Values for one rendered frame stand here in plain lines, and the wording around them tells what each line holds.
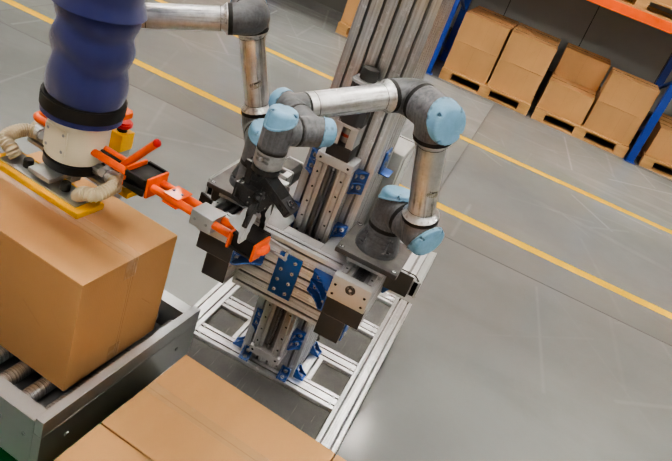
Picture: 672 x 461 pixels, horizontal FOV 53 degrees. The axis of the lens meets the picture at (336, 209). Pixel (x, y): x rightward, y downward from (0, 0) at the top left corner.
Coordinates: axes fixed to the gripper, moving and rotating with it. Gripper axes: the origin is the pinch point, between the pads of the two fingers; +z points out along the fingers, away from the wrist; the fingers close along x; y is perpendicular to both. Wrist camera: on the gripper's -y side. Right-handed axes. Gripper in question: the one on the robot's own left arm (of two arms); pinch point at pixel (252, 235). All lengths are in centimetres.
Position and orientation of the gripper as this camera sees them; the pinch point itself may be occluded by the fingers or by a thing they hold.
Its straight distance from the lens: 174.2
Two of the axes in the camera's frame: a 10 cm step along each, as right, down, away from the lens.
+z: -3.1, 8.2, 4.8
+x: -4.7, 3.0, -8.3
